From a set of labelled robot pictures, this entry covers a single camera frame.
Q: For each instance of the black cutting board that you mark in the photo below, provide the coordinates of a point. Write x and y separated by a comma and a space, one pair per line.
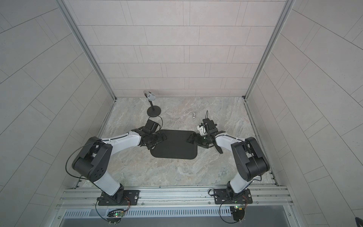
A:
175, 145

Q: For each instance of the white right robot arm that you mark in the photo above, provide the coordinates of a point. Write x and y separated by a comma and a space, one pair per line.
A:
250, 160

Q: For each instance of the circuit board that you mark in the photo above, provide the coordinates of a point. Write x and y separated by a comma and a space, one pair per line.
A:
116, 215
238, 213

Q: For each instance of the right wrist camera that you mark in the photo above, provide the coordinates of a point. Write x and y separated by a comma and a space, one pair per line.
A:
207, 127

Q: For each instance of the right circuit board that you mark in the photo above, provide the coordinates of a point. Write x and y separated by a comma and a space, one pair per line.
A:
238, 213

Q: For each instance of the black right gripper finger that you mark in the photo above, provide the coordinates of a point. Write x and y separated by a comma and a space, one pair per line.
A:
191, 139
203, 144

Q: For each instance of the left circuit board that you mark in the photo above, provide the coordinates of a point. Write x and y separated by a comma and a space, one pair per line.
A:
116, 215

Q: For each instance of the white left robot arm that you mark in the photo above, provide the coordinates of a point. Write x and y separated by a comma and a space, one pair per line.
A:
93, 159

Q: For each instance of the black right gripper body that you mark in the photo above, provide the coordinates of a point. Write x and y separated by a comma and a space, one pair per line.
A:
203, 140

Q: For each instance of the black knife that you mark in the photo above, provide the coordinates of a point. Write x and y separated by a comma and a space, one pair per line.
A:
218, 148

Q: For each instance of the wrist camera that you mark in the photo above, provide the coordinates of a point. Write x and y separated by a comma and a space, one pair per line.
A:
151, 126
207, 127

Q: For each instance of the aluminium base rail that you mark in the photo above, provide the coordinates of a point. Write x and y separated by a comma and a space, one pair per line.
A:
170, 201

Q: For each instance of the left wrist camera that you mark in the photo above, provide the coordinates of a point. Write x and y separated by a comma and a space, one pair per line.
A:
151, 126

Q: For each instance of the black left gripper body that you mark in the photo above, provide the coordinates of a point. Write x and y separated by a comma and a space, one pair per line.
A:
155, 138

